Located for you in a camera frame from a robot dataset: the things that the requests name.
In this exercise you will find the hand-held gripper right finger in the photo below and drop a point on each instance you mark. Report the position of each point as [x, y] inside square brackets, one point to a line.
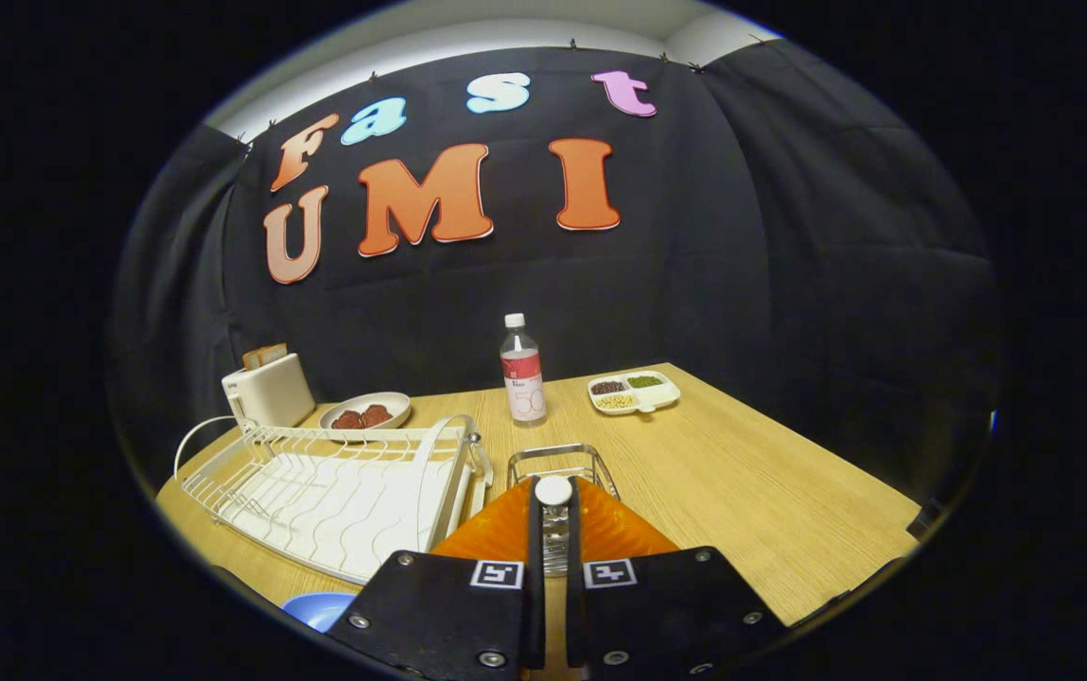
[666, 615]

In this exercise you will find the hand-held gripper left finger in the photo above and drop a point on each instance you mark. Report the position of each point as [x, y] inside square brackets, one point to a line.
[439, 615]

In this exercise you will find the blue plate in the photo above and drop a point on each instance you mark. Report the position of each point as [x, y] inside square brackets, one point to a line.
[316, 610]

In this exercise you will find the beige plate with red food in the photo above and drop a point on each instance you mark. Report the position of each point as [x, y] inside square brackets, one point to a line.
[392, 401]

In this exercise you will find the red meat piece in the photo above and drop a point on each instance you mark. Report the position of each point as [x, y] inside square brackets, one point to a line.
[376, 415]
[346, 420]

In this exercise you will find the white sectioned tray with beans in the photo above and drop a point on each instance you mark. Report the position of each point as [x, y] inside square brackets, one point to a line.
[661, 392]

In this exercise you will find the clear bottle with red label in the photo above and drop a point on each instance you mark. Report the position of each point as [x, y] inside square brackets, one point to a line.
[522, 378]

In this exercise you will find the white toaster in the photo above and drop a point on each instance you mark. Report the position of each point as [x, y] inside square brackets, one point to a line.
[269, 392]

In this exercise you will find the toasted bread slice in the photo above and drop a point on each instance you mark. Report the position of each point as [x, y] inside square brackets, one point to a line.
[275, 354]
[253, 359]

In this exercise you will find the black backdrop cloth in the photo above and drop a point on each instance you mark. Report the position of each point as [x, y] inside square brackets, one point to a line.
[742, 236]

